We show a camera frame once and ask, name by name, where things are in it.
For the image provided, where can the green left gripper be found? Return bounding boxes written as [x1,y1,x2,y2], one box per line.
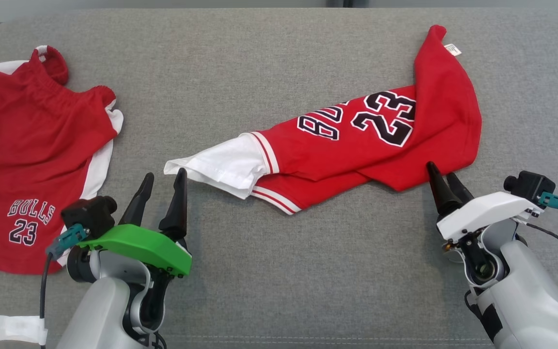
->
[78,167,193,278]

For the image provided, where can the white fabric strap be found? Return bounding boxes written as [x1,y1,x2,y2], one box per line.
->
[0,315,48,346]

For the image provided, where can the black cable teal connector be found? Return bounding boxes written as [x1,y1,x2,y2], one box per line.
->
[39,223,90,349]
[515,191,558,304]

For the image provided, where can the red Bulls 23 jersey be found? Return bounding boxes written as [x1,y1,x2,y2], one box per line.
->
[164,25,482,216]

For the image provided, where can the red Bulls 23 shorts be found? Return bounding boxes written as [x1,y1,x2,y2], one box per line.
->
[0,45,124,275]

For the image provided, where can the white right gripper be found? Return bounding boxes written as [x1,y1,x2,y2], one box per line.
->
[426,161,544,243]

